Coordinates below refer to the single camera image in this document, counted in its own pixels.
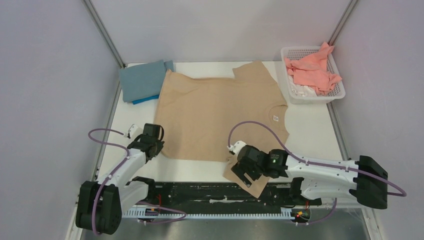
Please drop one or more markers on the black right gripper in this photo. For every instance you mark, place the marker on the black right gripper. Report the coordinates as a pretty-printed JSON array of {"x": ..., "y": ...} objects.
[{"x": 243, "y": 168}]

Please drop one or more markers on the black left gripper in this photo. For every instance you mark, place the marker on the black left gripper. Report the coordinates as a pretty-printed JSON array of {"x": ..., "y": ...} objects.
[{"x": 159, "y": 146}]

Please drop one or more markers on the beige t shirt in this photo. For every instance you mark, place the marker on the beige t shirt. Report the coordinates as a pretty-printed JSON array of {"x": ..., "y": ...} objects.
[{"x": 202, "y": 116}]

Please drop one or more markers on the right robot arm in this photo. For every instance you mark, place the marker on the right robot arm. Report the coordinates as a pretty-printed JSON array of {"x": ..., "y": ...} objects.
[{"x": 312, "y": 178}]

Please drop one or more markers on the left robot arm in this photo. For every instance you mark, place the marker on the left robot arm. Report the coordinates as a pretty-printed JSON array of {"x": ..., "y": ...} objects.
[{"x": 102, "y": 202}]

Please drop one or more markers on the bright blue folded t shirt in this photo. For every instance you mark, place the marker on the bright blue folded t shirt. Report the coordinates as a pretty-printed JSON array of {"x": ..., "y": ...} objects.
[{"x": 142, "y": 100}]

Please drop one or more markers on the grey-blue folded t shirt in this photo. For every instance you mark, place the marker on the grey-blue folded t shirt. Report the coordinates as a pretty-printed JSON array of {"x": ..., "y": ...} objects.
[{"x": 143, "y": 80}]

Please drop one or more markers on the white t shirt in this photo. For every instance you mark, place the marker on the white t shirt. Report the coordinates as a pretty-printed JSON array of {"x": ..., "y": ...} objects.
[{"x": 301, "y": 90}]

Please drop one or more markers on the white plastic laundry basket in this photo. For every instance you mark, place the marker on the white plastic laundry basket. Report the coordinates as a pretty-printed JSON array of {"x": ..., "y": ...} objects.
[{"x": 297, "y": 53}]

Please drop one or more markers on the pink t shirt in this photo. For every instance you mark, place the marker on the pink t shirt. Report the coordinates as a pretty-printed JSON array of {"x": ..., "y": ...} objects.
[{"x": 311, "y": 71}]

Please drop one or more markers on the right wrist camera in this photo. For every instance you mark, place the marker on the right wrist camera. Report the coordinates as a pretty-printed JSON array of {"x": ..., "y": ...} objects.
[{"x": 234, "y": 149}]

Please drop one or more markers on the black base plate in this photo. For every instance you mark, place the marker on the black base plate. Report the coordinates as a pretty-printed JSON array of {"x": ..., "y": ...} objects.
[{"x": 224, "y": 198}]

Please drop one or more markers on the white cable duct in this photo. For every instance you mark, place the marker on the white cable duct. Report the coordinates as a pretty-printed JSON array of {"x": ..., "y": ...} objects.
[{"x": 139, "y": 212}]

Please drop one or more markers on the aluminium frame rail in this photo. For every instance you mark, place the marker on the aluminium frame rail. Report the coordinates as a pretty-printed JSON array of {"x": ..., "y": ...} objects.
[{"x": 90, "y": 7}]

